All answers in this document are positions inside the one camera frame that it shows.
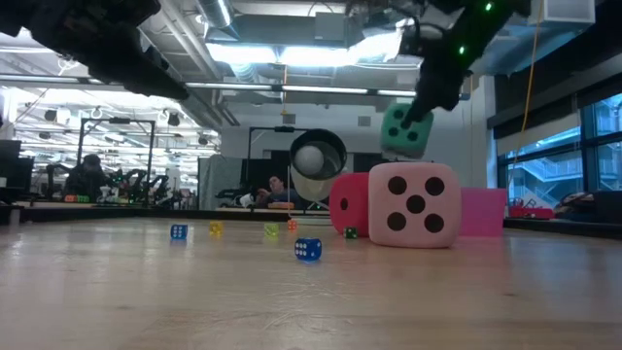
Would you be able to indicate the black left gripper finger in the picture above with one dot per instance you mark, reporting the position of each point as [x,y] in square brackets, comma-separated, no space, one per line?
[136,80]
[146,56]

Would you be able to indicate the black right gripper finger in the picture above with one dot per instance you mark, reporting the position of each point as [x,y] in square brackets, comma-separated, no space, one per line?
[427,90]
[454,90]

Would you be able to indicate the large green plush die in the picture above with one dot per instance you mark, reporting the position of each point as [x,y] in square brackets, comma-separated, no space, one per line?
[396,141]

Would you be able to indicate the large pink plush die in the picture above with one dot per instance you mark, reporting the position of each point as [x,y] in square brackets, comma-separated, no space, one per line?
[415,204]

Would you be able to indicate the pink translucent plastic bin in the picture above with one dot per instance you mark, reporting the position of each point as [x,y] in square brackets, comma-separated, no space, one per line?
[483,214]

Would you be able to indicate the large red plush die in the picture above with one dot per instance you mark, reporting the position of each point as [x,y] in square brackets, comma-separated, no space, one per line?
[350,204]

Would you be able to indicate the small blue die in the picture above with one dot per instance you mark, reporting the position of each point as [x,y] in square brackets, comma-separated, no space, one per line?
[179,231]
[308,249]

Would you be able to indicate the small green die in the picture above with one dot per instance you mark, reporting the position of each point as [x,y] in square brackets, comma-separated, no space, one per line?
[350,233]

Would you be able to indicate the small yellow die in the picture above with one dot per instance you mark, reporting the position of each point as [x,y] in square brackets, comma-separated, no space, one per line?
[216,228]

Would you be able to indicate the small lime die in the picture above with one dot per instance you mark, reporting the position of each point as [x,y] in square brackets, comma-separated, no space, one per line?
[271,229]

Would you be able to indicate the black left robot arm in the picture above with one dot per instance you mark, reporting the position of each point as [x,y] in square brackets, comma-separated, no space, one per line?
[12,17]

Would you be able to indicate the black background robot arm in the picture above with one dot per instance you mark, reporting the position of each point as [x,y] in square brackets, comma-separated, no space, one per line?
[136,180]

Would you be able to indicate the person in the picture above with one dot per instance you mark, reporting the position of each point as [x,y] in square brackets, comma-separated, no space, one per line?
[277,192]
[90,177]

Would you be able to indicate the white cylinder cup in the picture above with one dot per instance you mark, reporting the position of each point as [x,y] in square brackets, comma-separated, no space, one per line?
[335,146]

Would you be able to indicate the long ceiling light bar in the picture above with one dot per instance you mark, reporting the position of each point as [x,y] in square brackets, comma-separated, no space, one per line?
[316,89]

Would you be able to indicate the white ceiling unit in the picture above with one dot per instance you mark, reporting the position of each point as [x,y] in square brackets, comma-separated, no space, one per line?
[563,12]

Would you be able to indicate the grey partition panel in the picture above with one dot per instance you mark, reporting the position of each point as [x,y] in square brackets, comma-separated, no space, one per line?
[218,182]

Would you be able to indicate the white ball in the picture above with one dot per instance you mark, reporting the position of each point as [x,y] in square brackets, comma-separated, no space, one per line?
[309,159]

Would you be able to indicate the red flat box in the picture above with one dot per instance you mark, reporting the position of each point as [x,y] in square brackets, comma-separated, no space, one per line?
[529,213]

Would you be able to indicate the small orange die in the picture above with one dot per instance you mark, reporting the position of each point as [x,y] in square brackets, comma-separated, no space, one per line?
[292,224]

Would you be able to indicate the black workstation frame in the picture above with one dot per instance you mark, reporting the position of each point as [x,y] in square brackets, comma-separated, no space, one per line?
[116,120]
[272,129]

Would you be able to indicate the grey wall vent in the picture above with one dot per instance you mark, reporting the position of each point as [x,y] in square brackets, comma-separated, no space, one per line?
[288,118]
[364,121]

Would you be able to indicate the window with black frame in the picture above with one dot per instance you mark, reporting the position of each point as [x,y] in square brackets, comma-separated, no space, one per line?
[549,180]

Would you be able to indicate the black aluminium table frame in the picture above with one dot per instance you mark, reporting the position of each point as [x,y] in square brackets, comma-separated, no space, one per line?
[121,214]

